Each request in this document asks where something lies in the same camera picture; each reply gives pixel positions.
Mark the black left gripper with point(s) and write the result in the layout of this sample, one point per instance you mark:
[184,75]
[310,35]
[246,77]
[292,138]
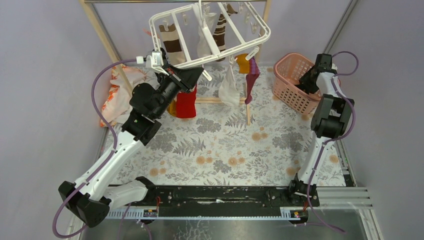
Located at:
[187,78]

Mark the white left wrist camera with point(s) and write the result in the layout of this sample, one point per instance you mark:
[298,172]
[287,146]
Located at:
[154,62]

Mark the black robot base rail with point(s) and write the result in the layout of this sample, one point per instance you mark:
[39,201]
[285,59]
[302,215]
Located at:
[246,202]

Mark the beige brown striped sock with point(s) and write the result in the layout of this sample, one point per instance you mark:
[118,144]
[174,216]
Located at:
[172,44]

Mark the black blue sock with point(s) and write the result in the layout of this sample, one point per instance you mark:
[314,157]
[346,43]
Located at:
[164,56]

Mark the brown mustard striped sock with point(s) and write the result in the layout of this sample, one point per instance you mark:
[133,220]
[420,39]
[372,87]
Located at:
[171,109]

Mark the pink plastic laundry basket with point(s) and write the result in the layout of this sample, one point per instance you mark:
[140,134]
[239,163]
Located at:
[297,80]

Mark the wooden drying rack frame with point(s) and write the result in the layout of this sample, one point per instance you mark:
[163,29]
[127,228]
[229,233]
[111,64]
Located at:
[197,7]

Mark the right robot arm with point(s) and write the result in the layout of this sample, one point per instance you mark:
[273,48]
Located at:
[329,123]

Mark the floral patterned mat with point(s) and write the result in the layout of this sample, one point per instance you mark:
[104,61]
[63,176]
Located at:
[262,144]

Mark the white plastic sock hanger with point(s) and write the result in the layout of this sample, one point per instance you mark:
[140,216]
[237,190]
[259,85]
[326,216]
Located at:
[191,69]

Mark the orange white floral cloth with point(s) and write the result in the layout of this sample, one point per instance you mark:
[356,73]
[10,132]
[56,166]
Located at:
[116,108]

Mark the brown white striped sock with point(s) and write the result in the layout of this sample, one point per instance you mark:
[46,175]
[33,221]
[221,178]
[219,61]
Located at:
[220,29]

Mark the red fluffy sock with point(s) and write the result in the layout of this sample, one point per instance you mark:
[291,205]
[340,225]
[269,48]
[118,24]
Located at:
[185,104]

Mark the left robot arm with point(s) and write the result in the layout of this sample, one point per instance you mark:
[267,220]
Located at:
[89,197]

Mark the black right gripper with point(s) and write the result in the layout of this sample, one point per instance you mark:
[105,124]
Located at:
[311,89]

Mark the orange purple sock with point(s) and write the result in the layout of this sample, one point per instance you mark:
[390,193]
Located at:
[251,69]

